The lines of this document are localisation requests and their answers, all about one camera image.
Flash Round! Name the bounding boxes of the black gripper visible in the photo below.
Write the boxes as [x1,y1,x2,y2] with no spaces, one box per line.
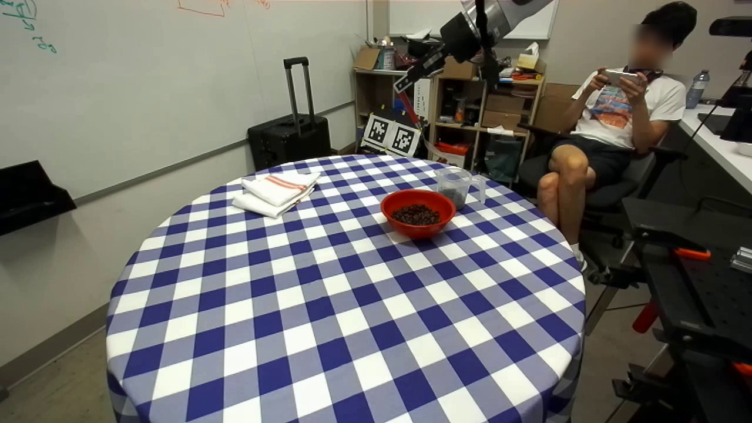
[392,32,479,94]

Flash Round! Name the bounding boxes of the clear plastic jug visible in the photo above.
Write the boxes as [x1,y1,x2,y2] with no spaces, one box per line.
[437,166,485,206]

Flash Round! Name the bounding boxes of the red bowl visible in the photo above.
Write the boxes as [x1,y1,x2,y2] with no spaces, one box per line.
[381,188,456,239]

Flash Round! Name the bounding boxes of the wooden shelf unit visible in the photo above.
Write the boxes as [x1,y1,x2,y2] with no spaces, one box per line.
[353,46,542,185]

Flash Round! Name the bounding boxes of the fiducial marker board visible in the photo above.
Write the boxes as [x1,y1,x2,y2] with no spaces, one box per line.
[358,115,423,155]

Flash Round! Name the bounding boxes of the seated person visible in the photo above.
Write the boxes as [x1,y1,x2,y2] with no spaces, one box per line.
[536,0,699,267]

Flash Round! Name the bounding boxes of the coffee beans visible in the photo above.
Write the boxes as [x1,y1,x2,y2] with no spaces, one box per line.
[392,205,438,226]

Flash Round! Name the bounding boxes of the black suitcase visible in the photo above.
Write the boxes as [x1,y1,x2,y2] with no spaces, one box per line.
[247,77,331,172]

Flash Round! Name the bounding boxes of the white folded towel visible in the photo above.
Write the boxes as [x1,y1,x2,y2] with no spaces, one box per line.
[233,172,320,218]

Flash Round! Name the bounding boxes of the water bottle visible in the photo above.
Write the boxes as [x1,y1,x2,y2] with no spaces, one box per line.
[685,71,710,110]

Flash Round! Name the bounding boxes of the blue white checkered tablecloth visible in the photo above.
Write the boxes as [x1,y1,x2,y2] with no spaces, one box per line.
[106,155,585,423]

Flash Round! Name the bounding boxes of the black office chair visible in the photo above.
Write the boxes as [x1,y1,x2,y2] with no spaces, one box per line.
[515,120,690,289]

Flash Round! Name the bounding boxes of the white desk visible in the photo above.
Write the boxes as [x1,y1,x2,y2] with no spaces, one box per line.
[678,105,752,194]

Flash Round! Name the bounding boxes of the black equipment cart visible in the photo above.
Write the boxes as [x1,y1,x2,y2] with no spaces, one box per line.
[613,200,752,423]

